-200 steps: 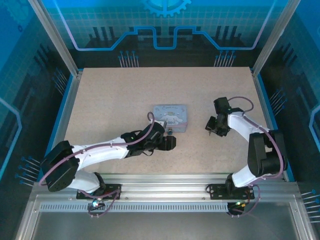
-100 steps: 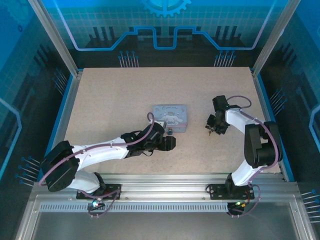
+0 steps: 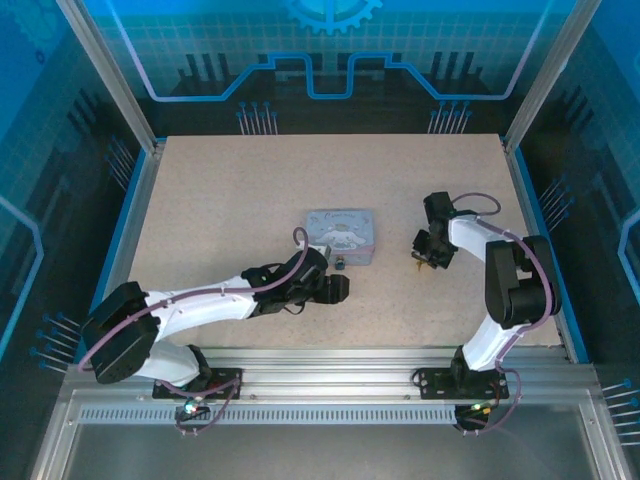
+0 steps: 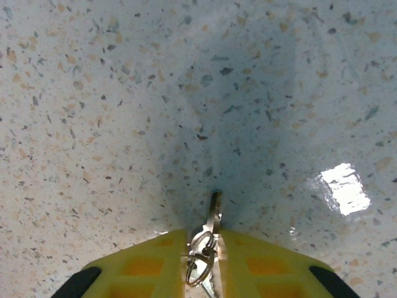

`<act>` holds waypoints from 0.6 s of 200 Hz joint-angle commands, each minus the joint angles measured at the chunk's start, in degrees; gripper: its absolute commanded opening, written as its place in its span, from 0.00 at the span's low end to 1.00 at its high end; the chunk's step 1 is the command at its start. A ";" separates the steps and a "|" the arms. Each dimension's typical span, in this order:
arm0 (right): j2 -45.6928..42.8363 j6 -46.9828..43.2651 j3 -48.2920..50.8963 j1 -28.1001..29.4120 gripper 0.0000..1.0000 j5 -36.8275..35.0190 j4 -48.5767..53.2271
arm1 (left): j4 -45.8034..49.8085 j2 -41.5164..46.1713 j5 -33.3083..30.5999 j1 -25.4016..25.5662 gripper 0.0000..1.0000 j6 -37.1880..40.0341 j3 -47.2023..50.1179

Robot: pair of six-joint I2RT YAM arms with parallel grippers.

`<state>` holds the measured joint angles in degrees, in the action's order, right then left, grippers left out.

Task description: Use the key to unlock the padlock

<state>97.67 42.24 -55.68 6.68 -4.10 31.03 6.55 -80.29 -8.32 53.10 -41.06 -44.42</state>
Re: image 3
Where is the blue cartoon bunny tin box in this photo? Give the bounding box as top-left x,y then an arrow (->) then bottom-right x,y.
303,208 -> 377,268

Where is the blue right side trim strip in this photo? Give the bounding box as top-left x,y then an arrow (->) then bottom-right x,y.
514,148 -> 589,364

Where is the blue trim strip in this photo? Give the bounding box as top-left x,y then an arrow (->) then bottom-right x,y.
514,148 -> 589,364
72,148 -> 152,364

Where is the small lit circuit board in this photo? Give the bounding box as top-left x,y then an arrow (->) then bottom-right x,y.
459,399 -> 494,419
175,397 -> 211,420

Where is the brushed metal front panel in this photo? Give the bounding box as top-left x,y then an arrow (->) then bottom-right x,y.
29,388 -> 632,480

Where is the blue left side trim strip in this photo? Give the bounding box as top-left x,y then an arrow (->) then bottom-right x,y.
72,148 -> 152,364

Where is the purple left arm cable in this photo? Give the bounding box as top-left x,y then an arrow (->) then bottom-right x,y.
77,227 -> 322,437

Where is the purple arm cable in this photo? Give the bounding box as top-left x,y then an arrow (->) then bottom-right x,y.
449,192 -> 557,437
77,227 -> 322,437

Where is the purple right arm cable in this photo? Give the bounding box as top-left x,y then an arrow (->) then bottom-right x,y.
449,192 -> 557,437

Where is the aluminium front rail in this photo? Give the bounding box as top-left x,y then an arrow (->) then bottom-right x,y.
64,346 -> 599,402

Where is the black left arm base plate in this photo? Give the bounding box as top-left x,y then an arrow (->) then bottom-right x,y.
152,367 -> 245,401

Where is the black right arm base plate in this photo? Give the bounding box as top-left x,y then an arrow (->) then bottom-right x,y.
416,367 -> 511,401

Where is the slotted grey cable duct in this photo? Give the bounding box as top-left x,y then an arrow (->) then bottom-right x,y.
78,406 -> 459,427

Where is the aluminium left side rail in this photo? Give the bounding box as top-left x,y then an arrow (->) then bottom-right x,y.
82,142 -> 167,364

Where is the aluminium right corner post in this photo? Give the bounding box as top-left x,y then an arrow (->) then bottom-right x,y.
502,0 -> 604,152

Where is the aluminium corner post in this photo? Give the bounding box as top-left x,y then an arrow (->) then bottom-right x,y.
502,0 -> 604,152
54,0 -> 162,152

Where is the aluminium left corner post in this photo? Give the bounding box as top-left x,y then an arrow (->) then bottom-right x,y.
54,0 -> 162,152

